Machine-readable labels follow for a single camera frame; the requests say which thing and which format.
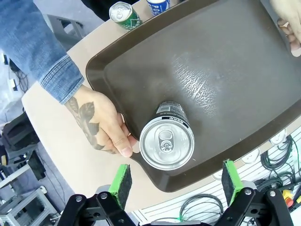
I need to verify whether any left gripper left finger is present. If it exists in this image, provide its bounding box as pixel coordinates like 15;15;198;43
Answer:
57;164;137;226

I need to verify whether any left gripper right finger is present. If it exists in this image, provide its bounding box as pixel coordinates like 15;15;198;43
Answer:
221;159;294;226

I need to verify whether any black Pepsi can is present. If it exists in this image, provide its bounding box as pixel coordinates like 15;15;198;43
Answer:
139;100;195;171

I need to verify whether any dark brown serving tray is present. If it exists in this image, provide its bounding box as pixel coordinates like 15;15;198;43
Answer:
85;0;301;193

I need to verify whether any person's right forearm denim sleeve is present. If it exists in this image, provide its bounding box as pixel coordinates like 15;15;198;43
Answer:
0;0;85;105

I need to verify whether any person's tattooed right hand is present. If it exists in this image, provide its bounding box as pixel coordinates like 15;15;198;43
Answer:
64;84;139;158

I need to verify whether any person's left hand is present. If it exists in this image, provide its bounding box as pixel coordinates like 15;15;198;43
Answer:
269;0;301;57

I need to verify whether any white power strip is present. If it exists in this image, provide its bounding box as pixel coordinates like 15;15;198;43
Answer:
213;129;289;181

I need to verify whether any yellow red emergency stop button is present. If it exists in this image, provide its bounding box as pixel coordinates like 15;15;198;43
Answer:
282;189;295;208

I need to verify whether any black bag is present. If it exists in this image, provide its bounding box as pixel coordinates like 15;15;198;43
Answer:
0;112;41;152

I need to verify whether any green Chilsung cider can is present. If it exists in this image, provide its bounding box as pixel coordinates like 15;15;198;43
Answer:
109;1;143;32

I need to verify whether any blue Pocari Sweat can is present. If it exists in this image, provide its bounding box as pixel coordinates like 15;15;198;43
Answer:
146;0;171;17

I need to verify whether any green coiled cable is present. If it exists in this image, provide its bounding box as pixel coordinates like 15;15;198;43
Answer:
180;194;224;222

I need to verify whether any black floor cable bundle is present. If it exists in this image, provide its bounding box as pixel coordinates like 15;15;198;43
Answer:
260;135;301;189

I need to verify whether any grey metal frame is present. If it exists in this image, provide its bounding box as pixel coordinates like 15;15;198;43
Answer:
46;14;85;51

